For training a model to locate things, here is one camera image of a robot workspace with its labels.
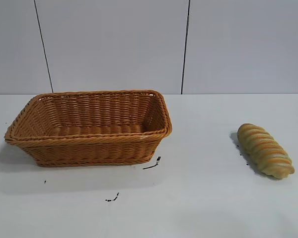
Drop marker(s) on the long twisted bread loaf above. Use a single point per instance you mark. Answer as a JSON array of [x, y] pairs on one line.
[[264, 151]]

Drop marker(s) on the brown woven wicker basket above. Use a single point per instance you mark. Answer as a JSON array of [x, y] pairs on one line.
[[89, 146]]

